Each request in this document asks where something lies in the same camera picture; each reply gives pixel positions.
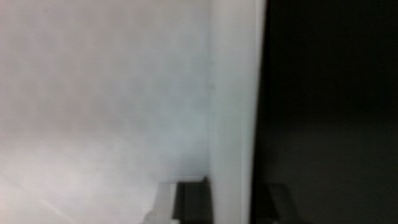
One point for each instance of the white desk top tray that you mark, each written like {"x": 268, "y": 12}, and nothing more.
{"x": 127, "y": 81}

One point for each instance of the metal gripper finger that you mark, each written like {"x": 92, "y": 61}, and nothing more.
{"x": 191, "y": 204}

